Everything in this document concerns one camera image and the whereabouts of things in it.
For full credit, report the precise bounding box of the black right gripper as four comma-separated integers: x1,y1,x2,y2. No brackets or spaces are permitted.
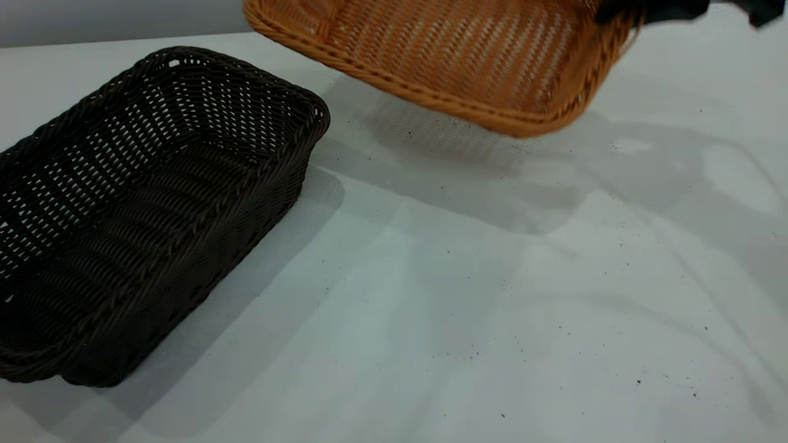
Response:
594,0,788,29

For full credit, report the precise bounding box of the orange woven rattan basket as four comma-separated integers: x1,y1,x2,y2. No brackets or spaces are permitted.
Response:
242,0,645,138

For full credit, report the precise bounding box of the black woven rattan basket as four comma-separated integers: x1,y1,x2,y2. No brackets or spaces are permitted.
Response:
0,46,331,388

